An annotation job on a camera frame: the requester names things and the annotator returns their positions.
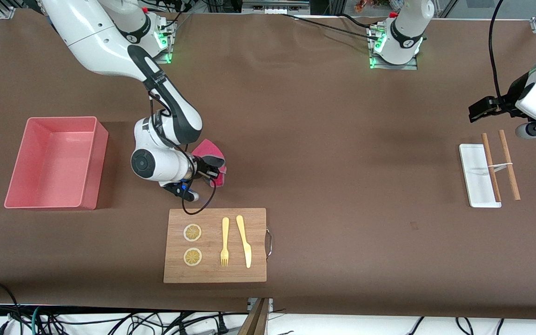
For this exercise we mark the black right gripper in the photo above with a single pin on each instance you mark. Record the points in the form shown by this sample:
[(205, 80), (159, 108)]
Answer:
[(201, 166)]

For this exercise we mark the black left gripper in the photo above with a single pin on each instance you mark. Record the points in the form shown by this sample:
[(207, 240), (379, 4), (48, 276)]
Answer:
[(504, 103)]

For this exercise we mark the red and grey cloth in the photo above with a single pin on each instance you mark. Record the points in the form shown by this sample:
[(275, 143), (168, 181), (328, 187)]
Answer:
[(207, 149)]

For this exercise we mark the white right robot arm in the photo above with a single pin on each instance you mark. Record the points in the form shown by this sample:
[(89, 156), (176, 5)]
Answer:
[(110, 46)]

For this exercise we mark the white rubber band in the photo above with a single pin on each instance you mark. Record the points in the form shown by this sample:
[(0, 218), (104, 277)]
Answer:
[(500, 164)]

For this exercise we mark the yellow plastic fork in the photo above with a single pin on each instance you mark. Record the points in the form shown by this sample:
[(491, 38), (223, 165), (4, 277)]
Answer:
[(224, 232)]

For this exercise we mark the yellow lemon slice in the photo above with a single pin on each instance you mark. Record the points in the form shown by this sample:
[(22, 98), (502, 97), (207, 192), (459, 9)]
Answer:
[(192, 232), (192, 257)]

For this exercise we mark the white rectangular tray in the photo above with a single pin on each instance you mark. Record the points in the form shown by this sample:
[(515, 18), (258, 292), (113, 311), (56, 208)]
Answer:
[(475, 181)]

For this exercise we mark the yellow plastic knife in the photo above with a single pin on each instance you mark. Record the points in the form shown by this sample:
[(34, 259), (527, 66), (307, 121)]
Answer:
[(245, 246)]

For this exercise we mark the wooden cutting board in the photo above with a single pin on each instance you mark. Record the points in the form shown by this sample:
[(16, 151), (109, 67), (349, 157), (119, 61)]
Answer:
[(212, 274)]

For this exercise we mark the brown table cover sheet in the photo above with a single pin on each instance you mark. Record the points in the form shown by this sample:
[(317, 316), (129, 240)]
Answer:
[(342, 186)]

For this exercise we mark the brown wooden beam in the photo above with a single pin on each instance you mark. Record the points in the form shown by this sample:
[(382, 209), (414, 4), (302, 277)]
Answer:
[(254, 323)]

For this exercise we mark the pink plastic bin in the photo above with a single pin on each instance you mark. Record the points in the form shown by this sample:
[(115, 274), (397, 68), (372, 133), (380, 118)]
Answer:
[(49, 167)]

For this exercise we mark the grey power strip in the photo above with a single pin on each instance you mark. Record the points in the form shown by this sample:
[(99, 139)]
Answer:
[(272, 7)]

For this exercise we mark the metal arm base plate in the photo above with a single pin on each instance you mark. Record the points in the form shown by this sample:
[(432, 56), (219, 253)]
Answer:
[(165, 58), (412, 66)]

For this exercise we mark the small metal bracket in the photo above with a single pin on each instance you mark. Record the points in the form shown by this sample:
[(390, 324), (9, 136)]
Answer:
[(270, 304)]

